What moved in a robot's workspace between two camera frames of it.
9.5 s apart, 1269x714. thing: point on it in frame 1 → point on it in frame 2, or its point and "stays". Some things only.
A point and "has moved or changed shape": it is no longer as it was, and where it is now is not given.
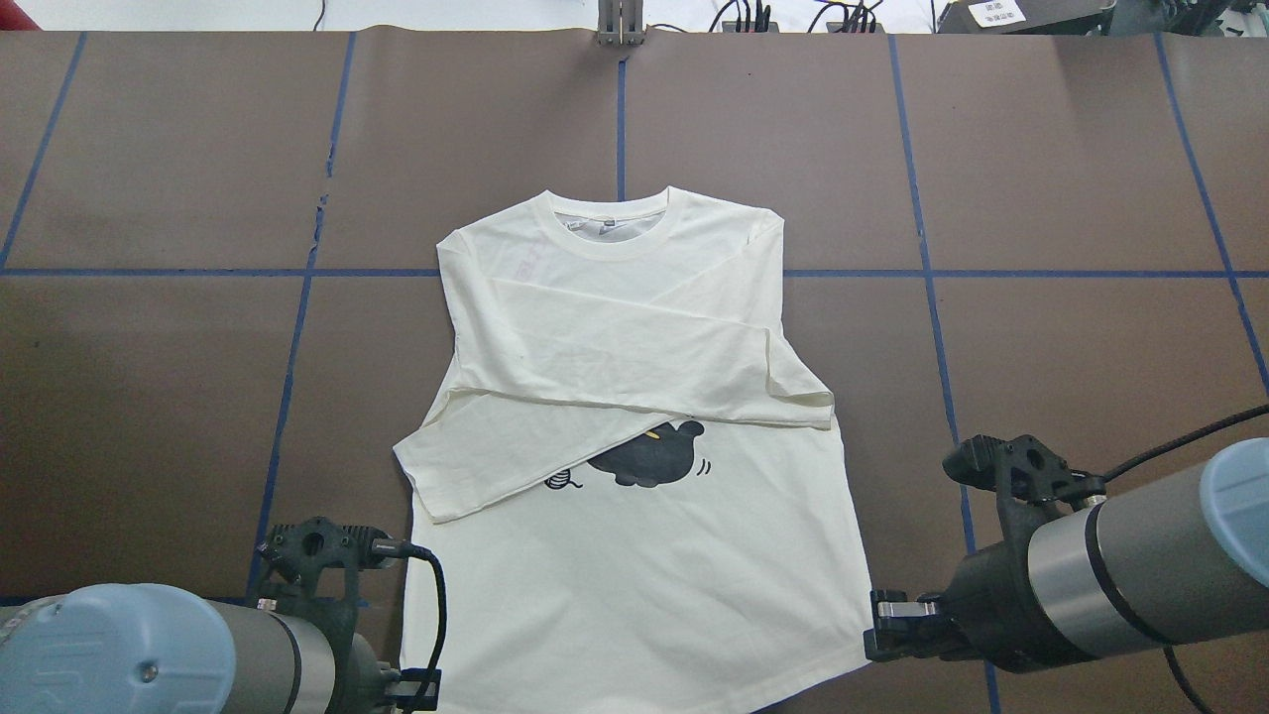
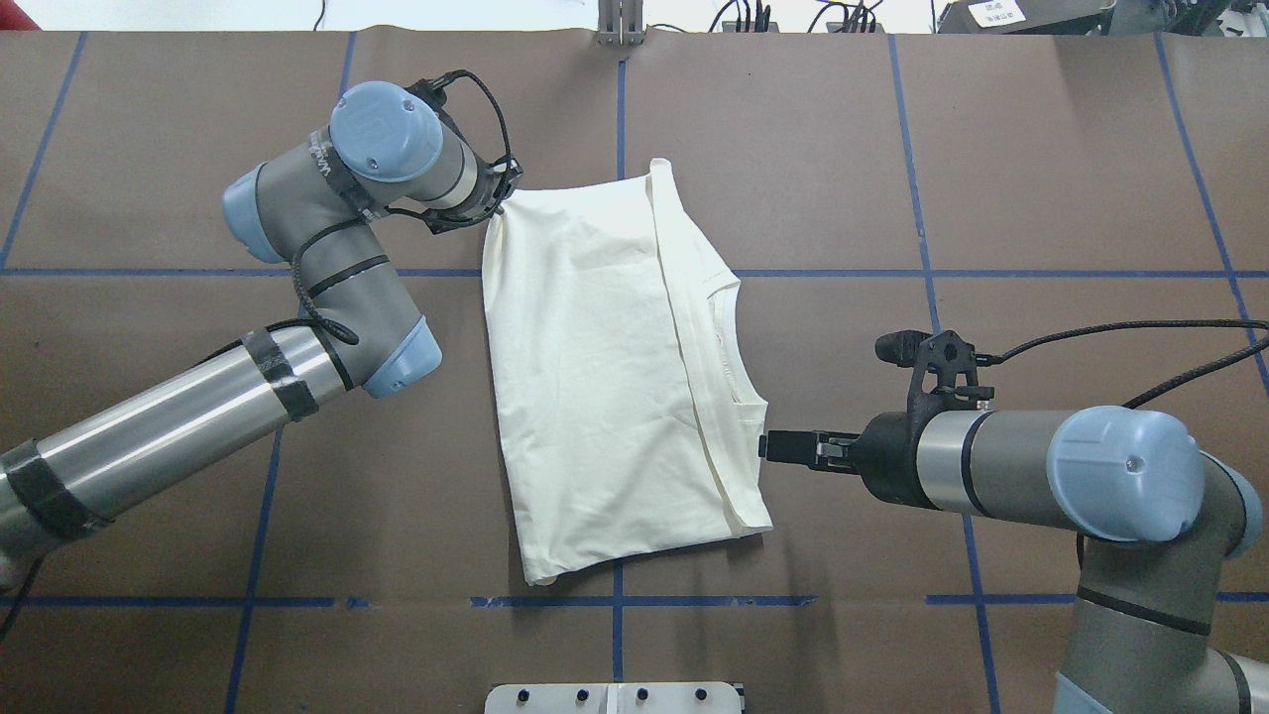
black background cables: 845,17 stays
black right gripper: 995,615 → 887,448
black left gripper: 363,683 → 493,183
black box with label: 1026,17 stays
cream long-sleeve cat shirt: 626,494 has moved or changed shape
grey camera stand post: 620,23 stays
